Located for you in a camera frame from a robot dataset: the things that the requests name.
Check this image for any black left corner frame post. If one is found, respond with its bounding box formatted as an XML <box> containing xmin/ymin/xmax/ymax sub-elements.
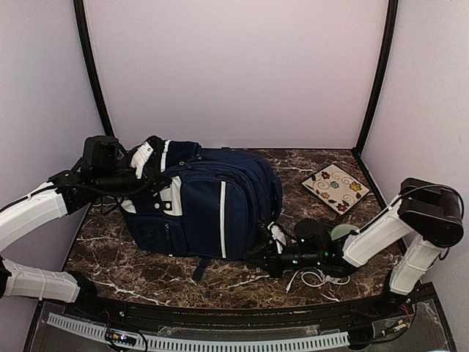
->
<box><xmin>73</xmin><ymin>0</ymin><xmax>115</xmax><ymax>137</ymax></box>

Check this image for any navy blue student backpack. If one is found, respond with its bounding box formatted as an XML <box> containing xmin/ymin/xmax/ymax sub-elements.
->
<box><xmin>120</xmin><ymin>140</ymin><xmax>283</xmax><ymax>282</ymax></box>

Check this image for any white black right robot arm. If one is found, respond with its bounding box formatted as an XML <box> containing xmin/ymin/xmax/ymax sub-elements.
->
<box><xmin>245</xmin><ymin>178</ymin><xmax>465</xmax><ymax>318</ymax></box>

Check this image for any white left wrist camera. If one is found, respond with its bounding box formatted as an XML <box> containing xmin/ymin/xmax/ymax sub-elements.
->
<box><xmin>130</xmin><ymin>136</ymin><xmax>164</xmax><ymax>180</ymax></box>

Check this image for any white slotted cable duct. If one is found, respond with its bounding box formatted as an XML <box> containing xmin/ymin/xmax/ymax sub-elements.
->
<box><xmin>45</xmin><ymin>313</ymin><xmax>350</xmax><ymax>351</ymax></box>

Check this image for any white charger with cable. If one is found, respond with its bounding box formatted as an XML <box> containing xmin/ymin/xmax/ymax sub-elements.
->
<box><xmin>285</xmin><ymin>269</ymin><xmax>350</xmax><ymax>293</ymax></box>

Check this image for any black corner frame post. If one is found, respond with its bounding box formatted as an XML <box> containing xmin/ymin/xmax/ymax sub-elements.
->
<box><xmin>73</xmin><ymin>0</ymin><xmax>115</xmax><ymax>137</ymax></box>
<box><xmin>353</xmin><ymin>0</ymin><xmax>399</xmax><ymax>152</ymax></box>

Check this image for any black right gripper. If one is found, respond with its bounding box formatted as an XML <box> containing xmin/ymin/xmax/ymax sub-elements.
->
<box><xmin>247</xmin><ymin>243</ymin><xmax>323</xmax><ymax>279</ymax></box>

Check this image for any pale green ceramic bowl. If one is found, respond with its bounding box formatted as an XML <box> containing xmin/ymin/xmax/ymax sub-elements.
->
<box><xmin>330</xmin><ymin>224</ymin><xmax>359</xmax><ymax>241</ymax></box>

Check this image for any floral square ceramic plate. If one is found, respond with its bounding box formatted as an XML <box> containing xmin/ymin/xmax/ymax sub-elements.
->
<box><xmin>301</xmin><ymin>164</ymin><xmax>370</xmax><ymax>215</ymax></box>

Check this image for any black right corner frame post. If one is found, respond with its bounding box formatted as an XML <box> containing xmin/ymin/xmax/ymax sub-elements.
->
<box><xmin>353</xmin><ymin>0</ymin><xmax>399</xmax><ymax>152</ymax></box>

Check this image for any black front table rail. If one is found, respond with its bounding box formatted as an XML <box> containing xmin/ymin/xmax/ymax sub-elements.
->
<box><xmin>62</xmin><ymin>271</ymin><xmax>433</xmax><ymax>331</ymax></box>

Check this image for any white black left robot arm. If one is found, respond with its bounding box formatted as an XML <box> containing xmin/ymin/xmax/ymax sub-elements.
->
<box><xmin>1</xmin><ymin>136</ymin><xmax>171</xmax><ymax>320</ymax></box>

